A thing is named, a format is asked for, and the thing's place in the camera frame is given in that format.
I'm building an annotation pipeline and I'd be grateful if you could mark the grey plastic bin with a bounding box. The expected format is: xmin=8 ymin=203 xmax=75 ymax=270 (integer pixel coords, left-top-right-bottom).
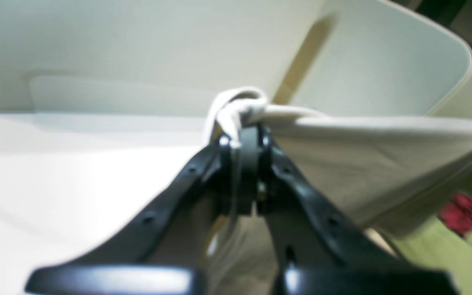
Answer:
xmin=0 ymin=0 xmax=472 ymax=116

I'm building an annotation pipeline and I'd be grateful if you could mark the red cloth on floor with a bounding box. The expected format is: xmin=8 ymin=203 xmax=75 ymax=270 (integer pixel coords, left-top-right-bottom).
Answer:
xmin=438 ymin=193 xmax=472 ymax=238

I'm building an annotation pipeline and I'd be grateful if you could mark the beige t-shirt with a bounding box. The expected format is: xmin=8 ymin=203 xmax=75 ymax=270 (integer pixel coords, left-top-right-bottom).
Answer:
xmin=204 ymin=86 xmax=472 ymax=236

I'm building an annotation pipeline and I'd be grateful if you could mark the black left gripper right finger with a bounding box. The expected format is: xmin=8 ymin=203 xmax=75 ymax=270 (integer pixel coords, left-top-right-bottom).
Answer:
xmin=241 ymin=125 xmax=456 ymax=295

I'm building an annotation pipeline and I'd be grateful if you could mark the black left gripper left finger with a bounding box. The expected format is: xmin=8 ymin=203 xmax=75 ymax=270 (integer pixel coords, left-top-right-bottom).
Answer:
xmin=25 ymin=134 xmax=238 ymax=295

